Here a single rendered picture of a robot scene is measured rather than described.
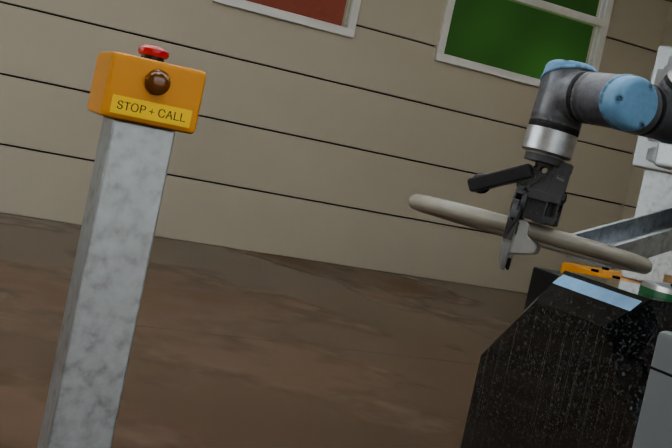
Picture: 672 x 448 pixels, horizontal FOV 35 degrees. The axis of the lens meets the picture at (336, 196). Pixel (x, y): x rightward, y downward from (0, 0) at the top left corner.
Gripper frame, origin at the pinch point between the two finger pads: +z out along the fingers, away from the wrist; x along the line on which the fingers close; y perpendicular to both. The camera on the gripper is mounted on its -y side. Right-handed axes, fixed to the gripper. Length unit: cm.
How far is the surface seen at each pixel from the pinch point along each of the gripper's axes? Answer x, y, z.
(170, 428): 131, -106, 88
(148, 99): -73, -37, -10
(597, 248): 3.5, 14.9, -6.9
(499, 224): -1.3, -2.2, -6.2
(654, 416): -20.4, 31.2, 15.1
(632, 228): 63, 18, -13
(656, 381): -19.8, 30.0, 10.0
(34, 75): 487, -428, -14
